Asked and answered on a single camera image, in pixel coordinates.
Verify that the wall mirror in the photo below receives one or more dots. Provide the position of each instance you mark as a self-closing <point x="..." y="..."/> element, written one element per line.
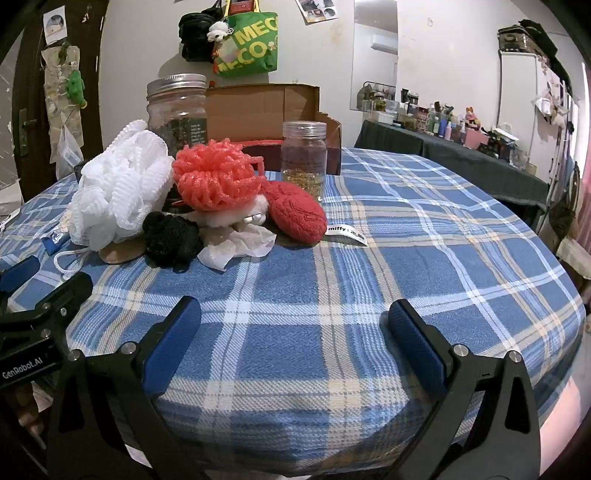
<point x="374" y="69"/>

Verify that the red rabbit-shaped sponge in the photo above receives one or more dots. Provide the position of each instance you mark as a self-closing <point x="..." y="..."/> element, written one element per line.
<point x="295" y="210"/>

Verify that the person's left hand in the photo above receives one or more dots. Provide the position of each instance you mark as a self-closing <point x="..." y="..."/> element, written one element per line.
<point x="30" y="408"/>

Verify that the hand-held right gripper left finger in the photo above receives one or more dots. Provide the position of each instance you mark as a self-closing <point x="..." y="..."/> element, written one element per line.
<point x="173" y="344"/>

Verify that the white cabinet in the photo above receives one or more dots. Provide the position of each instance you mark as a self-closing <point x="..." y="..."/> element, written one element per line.
<point x="521" y="92"/>

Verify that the small picture card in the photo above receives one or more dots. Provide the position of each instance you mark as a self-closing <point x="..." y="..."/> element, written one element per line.
<point x="55" y="25"/>

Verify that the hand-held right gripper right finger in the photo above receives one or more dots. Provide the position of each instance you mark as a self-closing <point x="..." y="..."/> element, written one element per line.
<point x="415" y="350"/>

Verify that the round brown cardboard disc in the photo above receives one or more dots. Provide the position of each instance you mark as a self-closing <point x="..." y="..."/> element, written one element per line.
<point x="120" y="254"/>

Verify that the wall photo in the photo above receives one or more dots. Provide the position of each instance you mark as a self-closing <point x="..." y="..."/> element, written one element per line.
<point x="318" y="9"/>

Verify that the green plush toy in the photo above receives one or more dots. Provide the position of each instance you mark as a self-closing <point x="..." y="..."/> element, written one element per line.
<point x="75" y="87"/>

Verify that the patterned bag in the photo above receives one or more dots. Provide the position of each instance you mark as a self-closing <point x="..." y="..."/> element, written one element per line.
<point x="517" y="39"/>

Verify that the blue plaid blanket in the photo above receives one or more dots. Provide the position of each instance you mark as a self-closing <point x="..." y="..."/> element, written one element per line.
<point x="323" y="277"/>

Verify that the clear plastic bag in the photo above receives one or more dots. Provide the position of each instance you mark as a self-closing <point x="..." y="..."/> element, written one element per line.
<point x="67" y="147"/>

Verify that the cluttered dresser with bottles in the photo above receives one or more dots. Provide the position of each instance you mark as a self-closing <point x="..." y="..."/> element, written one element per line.
<point x="438" y="122"/>

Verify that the white fluffy hair clip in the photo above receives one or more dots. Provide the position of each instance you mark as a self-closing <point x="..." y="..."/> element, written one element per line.
<point x="221" y="218"/>

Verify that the dark green covered table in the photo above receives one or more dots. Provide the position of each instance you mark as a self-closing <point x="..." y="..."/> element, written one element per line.
<point x="438" y="152"/>

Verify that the black bag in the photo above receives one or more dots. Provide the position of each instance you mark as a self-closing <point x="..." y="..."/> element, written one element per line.
<point x="196" y="37"/>

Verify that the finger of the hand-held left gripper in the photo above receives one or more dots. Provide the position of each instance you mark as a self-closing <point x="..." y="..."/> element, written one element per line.
<point x="18" y="273"/>
<point x="71" y="287"/>

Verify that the white tissue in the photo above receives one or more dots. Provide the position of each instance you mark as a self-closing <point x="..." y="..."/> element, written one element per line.
<point x="231" y="249"/>

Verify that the large glass jar metal lid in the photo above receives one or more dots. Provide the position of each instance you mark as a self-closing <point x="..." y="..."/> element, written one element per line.
<point x="178" y="115"/>

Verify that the blue and white packet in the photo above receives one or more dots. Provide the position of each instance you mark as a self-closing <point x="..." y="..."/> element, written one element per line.
<point x="51" y="242"/>

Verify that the hanging fabric organiser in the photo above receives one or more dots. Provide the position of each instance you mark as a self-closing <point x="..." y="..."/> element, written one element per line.
<point x="55" y="115"/>

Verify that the white mesh bath pouf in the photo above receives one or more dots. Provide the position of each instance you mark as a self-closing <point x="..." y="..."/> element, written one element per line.
<point x="120" y="184"/>

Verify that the coral mesh bath pouf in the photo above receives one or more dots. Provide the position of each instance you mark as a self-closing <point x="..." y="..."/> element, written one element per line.
<point x="217" y="175"/>

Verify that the dark wooden door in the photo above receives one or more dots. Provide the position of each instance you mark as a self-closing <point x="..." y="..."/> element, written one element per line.
<point x="27" y="83"/>

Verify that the cardboard box red lining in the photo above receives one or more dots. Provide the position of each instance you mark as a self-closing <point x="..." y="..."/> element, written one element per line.
<point x="258" y="110"/>

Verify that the green tote bag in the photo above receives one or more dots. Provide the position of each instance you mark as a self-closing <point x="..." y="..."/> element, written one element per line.
<point x="249" y="46"/>

